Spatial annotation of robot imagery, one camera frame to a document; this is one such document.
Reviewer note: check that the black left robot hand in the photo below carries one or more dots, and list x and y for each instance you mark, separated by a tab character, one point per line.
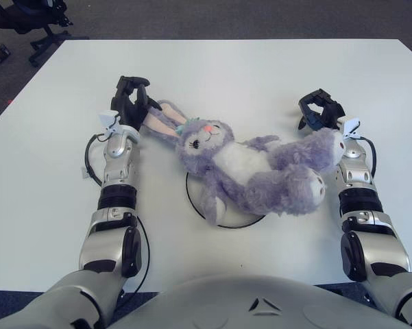
127	109

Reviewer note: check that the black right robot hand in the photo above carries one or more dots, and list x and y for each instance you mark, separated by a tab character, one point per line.
329	114

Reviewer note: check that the purple plush bunny doll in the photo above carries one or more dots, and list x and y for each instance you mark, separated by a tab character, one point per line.
243	161

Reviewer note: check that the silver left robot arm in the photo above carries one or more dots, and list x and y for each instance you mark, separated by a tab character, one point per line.
116	178

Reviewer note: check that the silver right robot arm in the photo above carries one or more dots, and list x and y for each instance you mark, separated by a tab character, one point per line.
360	205

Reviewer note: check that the white plate with black rim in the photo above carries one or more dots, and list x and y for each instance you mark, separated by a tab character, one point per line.
233	219

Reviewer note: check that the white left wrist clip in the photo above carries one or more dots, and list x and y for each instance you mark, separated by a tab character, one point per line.
108	118

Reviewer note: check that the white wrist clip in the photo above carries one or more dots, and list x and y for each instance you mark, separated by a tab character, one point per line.
350	127
108	118

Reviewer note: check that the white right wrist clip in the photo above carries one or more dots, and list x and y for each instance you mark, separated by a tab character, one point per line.
350	127

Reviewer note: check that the black office chair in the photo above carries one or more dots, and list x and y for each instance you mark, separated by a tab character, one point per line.
17	17

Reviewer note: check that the grey robot torso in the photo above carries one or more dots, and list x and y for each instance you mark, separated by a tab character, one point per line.
260	308

